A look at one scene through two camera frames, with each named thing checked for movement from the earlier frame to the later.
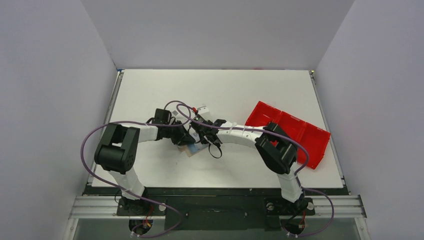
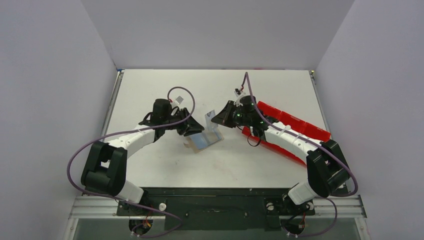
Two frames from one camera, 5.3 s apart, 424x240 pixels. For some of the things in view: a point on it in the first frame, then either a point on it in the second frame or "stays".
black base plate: x=213 y=209 stays
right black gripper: x=205 y=133 -> x=232 y=114
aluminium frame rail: x=349 y=205 stays
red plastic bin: x=315 y=140 stays
